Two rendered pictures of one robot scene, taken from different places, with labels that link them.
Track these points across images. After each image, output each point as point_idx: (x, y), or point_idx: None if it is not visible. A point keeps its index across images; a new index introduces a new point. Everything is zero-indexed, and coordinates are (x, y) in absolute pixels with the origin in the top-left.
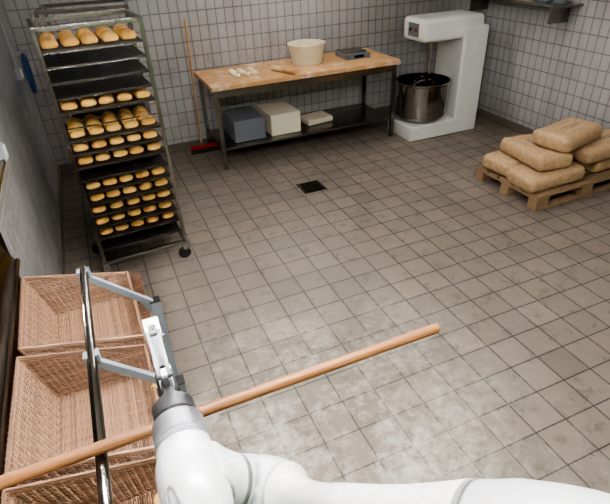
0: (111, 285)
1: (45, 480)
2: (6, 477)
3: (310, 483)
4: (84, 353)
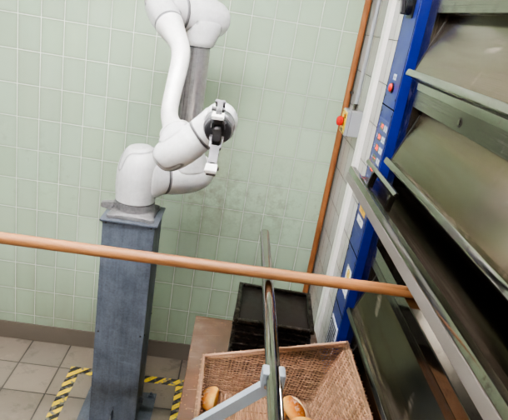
0: None
1: None
2: (342, 277)
3: (169, 109)
4: (282, 373)
